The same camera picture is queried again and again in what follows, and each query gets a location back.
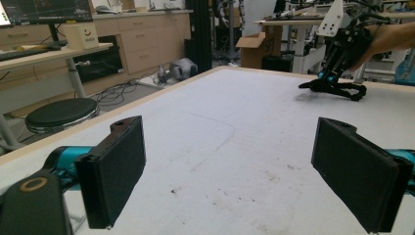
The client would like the white box with smiley print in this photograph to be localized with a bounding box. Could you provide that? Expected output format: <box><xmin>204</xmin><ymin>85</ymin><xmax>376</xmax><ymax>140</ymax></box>
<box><xmin>62</xmin><ymin>23</ymin><xmax>100</xmax><ymax>51</ymax></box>

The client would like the white foam mat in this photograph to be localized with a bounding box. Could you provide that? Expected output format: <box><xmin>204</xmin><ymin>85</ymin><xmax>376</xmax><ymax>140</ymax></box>
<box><xmin>0</xmin><ymin>67</ymin><xmax>415</xmax><ymax>235</ymax></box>

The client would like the black bow tie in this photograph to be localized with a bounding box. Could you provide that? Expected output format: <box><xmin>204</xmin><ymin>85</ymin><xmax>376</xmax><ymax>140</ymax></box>
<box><xmin>298</xmin><ymin>78</ymin><xmax>367</xmax><ymax>102</ymax></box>

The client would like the computer monitor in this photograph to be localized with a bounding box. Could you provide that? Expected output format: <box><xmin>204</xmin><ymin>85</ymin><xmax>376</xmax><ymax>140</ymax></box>
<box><xmin>0</xmin><ymin>0</ymin><xmax>94</xmax><ymax>47</ymax></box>

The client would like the wooden cabinet row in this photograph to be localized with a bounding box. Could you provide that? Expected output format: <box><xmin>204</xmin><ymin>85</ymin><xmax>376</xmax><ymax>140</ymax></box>
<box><xmin>0</xmin><ymin>9</ymin><xmax>194</xmax><ymax>99</ymax></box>

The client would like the cardboard box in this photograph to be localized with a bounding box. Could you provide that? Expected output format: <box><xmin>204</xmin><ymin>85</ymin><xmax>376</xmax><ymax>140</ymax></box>
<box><xmin>235</xmin><ymin>23</ymin><xmax>283</xmax><ymax>70</ymax></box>

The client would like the black keyboard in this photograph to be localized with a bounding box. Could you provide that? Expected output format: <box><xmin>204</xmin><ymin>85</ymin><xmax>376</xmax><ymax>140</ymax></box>
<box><xmin>0</xmin><ymin>48</ymin><xmax>51</xmax><ymax>63</ymax></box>

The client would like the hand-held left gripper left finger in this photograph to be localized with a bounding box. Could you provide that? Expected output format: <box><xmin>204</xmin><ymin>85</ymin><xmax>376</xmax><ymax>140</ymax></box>
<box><xmin>42</xmin><ymin>115</ymin><xmax>147</xmax><ymax>230</ymax></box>

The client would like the blue bin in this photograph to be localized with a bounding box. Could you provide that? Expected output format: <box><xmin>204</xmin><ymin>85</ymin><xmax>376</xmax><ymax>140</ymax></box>
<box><xmin>393</xmin><ymin>58</ymin><xmax>415</xmax><ymax>86</ymax></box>

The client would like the tangle of black floor cables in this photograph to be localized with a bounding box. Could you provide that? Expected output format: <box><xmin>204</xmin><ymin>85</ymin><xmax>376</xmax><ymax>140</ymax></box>
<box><xmin>89</xmin><ymin>76</ymin><xmax>164</xmax><ymax>106</ymax></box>

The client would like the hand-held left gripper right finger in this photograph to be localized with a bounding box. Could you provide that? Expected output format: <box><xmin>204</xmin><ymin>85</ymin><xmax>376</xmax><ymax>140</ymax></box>
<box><xmin>310</xmin><ymin>117</ymin><xmax>415</xmax><ymax>234</ymax></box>

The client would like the white-legged desk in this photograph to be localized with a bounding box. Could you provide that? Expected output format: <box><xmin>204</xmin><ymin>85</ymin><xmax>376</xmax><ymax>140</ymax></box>
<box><xmin>0</xmin><ymin>42</ymin><xmax>114</xmax><ymax>151</ymax></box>

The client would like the white adjustable desk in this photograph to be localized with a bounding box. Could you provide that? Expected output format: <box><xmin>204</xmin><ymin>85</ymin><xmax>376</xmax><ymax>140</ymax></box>
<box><xmin>254</xmin><ymin>13</ymin><xmax>415</xmax><ymax>75</ymax></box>

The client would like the black round stool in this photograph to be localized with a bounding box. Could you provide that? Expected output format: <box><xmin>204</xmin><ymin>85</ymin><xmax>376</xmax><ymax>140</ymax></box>
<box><xmin>24</xmin><ymin>97</ymin><xmax>101</xmax><ymax>135</ymax></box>

